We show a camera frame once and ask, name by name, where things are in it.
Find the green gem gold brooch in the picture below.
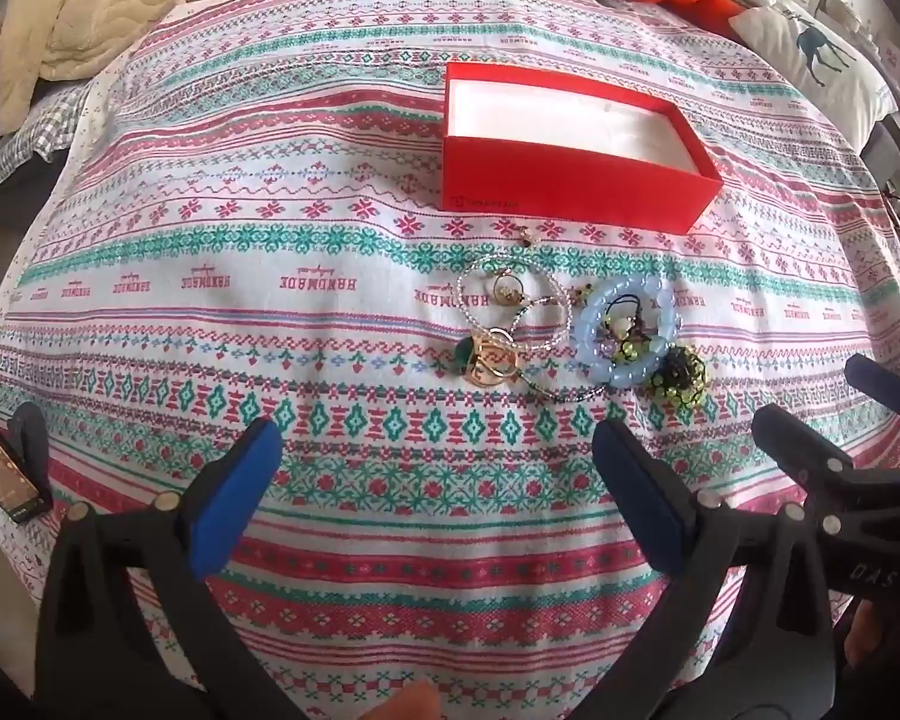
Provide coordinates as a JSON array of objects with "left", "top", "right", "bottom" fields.
[{"left": 450, "top": 326, "right": 530, "bottom": 391}]

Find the deer print pillow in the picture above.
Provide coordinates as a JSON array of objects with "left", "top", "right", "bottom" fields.
[{"left": 727, "top": 0, "right": 897, "bottom": 155}]

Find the cream quilted blanket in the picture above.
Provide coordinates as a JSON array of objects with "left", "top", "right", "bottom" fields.
[{"left": 0, "top": 0, "right": 248, "bottom": 136}]

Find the clear bead necklace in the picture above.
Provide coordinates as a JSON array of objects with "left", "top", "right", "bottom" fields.
[{"left": 454, "top": 253, "right": 571, "bottom": 352}]

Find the pale blue bead bracelet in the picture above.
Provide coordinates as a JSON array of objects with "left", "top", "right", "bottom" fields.
[{"left": 574, "top": 275, "right": 668, "bottom": 391}]

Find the person's right hand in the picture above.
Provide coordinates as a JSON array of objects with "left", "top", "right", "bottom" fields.
[{"left": 844, "top": 600, "right": 884, "bottom": 680}]

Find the brown box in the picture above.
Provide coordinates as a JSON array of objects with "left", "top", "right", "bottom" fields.
[{"left": 0, "top": 390, "right": 53, "bottom": 526}]

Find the grey checked sheet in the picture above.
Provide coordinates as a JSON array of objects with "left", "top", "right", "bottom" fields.
[{"left": 0, "top": 79, "right": 95, "bottom": 192}]

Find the black green beaded ornament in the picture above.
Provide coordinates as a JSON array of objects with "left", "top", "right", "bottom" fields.
[{"left": 641, "top": 345, "right": 710, "bottom": 410}]

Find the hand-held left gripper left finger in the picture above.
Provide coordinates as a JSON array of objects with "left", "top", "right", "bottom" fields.
[{"left": 34, "top": 418, "right": 308, "bottom": 720}]

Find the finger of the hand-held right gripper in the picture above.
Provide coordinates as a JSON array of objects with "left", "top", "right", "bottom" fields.
[
  {"left": 844, "top": 352, "right": 900, "bottom": 451},
  {"left": 752, "top": 403, "right": 861, "bottom": 520}
]

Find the red cardboard box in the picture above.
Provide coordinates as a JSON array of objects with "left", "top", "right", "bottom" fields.
[{"left": 441, "top": 62, "right": 723, "bottom": 235}]

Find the patterned red green blanket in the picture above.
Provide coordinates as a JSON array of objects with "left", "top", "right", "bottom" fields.
[{"left": 0, "top": 0, "right": 900, "bottom": 720}]

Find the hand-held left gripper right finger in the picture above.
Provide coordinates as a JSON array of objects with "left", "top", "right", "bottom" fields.
[{"left": 594, "top": 418, "right": 848, "bottom": 720}]

